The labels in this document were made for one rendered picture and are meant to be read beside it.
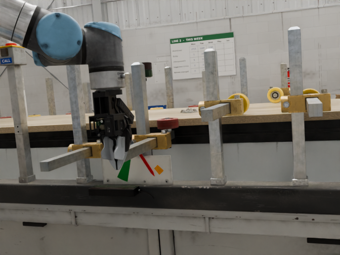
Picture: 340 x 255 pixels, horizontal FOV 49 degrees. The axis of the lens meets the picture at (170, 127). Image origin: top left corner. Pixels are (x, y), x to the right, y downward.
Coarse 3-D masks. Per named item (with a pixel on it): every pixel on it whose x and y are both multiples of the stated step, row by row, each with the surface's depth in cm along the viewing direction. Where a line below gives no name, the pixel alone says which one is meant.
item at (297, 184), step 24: (0, 192) 146; (24, 192) 142; (48, 192) 138; (72, 192) 135; (168, 192) 123; (192, 192) 120; (216, 192) 117; (240, 192) 115; (264, 192) 112; (288, 192) 110; (312, 192) 108; (336, 192) 106
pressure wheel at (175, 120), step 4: (160, 120) 136; (164, 120) 135; (168, 120) 135; (172, 120) 135; (176, 120) 137; (160, 124) 136; (164, 124) 135; (168, 124) 135; (172, 124) 136; (176, 124) 137; (160, 128) 136; (164, 128) 136; (168, 128) 135; (172, 128) 136
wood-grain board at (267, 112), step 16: (160, 112) 188; (176, 112) 179; (256, 112) 143; (272, 112) 138; (304, 112) 128; (336, 112) 124; (0, 128) 171; (32, 128) 165; (48, 128) 162; (64, 128) 160; (96, 128) 154
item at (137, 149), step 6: (168, 132) 136; (174, 132) 141; (150, 138) 123; (132, 144) 112; (138, 144) 111; (144, 144) 114; (150, 144) 118; (156, 144) 123; (132, 150) 106; (138, 150) 109; (144, 150) 114; (126, 156) 102; (132, 156) 105
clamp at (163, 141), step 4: (132, 136) 127; (136, 136) 126; (140, 136) 125; (144, 136) 125; (148, 136) 124; (152, 136) 124; (156, 136) 123; (160, 136) 123; (164, 136) 122; (168, 136) 125; (136, 140) 126; (140, 140) 125; (156, 140) 123; (160, 140) 123; (164, 140) 122; (168, 140) 124; (160, 144) 123; (164, 144) 123; (168, 144) 124; (156, 148) 124; (160, 148) 123; (164, 148) 123
